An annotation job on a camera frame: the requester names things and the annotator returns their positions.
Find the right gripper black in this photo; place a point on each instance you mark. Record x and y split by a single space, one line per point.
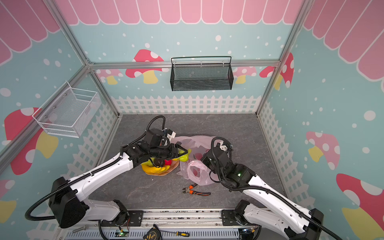
208 159

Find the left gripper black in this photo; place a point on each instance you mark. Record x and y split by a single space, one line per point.
171 154

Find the pink plastic bag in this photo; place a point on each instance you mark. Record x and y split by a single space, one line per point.
193 169

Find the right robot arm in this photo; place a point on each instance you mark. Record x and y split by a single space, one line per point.
279 214

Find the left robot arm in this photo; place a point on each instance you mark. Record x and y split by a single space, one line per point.
68 202

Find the pink fruit plate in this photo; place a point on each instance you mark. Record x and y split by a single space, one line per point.
175 165

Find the yellow banana bunch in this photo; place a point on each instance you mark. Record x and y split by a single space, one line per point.
149 169

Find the yellow black screwdriver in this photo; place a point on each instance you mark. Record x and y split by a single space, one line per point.
182 234

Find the black tape measure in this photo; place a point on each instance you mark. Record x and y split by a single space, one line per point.
153 234

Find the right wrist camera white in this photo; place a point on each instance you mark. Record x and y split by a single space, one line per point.
224 148

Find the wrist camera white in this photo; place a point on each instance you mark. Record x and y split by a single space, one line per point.
224 148
169 134

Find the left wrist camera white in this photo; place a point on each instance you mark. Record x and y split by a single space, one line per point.
169 134

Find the black mesh wall basket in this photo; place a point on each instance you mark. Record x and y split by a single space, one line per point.
208 73

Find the white wire wall basket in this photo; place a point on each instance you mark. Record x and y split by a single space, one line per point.
69 112

